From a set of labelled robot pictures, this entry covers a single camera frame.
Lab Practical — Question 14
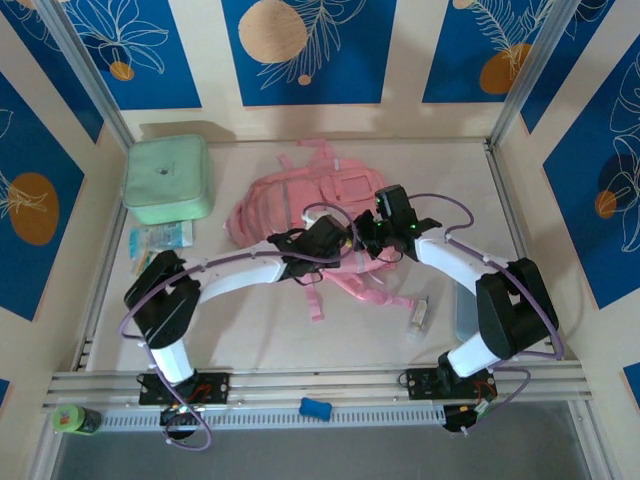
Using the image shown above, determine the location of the pink student backpack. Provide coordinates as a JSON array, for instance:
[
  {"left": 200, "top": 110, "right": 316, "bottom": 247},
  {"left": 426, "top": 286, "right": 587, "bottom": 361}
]
[{"left": 222, "top": 138, "right": 427, "bottom": 324}]

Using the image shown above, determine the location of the clear plastic pen box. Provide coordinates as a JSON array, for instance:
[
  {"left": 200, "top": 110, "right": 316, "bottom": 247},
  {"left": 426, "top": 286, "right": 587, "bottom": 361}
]
[{"left": 404, "top": 295, "right": 432, "bottom": 346}]

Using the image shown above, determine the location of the light blue pencil case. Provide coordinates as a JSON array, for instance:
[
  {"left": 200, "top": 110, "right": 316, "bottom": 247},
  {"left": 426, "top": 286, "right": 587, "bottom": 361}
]
[{"left": 453, "top": 285, "right": 481, "bottom": 344}]

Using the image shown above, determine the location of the blue tissue packet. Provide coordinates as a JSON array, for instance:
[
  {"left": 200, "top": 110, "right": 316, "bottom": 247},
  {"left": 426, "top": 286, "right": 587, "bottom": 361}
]
[{"left": 128, "top": 220, "right": 194, "bottom": 259}]

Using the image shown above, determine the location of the mint green zip case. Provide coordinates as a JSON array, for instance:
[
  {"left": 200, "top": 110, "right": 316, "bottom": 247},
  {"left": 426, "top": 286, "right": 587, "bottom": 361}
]
[{"left": 122, "top": 133, "right": 212, "bottom": 225}]

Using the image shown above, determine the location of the colourful card packet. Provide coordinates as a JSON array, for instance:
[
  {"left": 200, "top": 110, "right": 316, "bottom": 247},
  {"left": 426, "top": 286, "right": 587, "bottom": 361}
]
[{"left": 132, "top": 247, "right": 161, "bottom": 279}]

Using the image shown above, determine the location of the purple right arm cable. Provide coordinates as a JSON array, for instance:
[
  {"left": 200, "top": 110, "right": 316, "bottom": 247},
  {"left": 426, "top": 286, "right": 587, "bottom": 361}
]
[{"left": 407, "top": 192, "right": 566, "bottom": 436}]

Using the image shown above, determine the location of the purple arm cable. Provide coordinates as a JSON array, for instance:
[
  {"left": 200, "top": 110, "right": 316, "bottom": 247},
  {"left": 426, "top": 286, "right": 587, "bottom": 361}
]
[
  {"left": 407, "top": 192, "right": 566, "bottom": 436},
  {"left": 117, "top": 200, "right": 374, "bottom": 451}
]

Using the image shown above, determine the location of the aluminium table side rail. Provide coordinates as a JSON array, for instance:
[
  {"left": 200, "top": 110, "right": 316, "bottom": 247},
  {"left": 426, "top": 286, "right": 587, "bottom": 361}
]
[
  {"left": 483, "top": 142, "right": 569, "bottom": 361},
  {"left": 72, "top": 199, "right": 132, "bottom": 374}
]

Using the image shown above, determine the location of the aluminium mounting rail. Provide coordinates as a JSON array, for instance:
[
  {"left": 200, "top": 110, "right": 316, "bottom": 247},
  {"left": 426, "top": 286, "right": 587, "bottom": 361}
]
[{"left": 42, "top": 359, "right": 594, "bottom": 410}]

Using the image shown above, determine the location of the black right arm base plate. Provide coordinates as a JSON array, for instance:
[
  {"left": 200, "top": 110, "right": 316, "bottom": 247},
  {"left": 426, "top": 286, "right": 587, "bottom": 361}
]
[{"left": 405, "top": 367, "right": 496, "bottom": 401}]

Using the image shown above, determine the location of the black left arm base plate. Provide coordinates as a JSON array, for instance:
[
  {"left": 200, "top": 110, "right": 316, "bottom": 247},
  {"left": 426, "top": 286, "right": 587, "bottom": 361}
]
[{"left": 138, "top": 372, "right": 232, "bottom": 406}]

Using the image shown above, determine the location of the white slotted cable duct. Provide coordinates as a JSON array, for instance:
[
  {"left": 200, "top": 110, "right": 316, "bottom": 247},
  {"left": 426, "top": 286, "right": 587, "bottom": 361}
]
[{"left": 99, "top": 405, "right": 446, "bottom": 432}]

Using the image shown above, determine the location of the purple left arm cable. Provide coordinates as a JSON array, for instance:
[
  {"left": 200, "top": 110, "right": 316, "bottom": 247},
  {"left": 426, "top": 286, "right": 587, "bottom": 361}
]
[{"left": 117, "top": 200, "right": 374, "bottom": 451}]

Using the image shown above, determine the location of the aluminium frame post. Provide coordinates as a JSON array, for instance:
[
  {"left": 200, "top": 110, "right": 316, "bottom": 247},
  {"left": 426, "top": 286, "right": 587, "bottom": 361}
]
[
  {"left": 37, "top": 0, "right": 139, "bottom": 146},
  {"left": 488, "top": 0, "right": 589, "bottom": 149}
]

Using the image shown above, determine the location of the thin white cable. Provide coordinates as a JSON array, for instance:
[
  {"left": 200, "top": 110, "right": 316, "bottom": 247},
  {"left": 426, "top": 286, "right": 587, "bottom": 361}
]
[{"left": 562, "top": 292, "right": 596, "bottom": 351}]

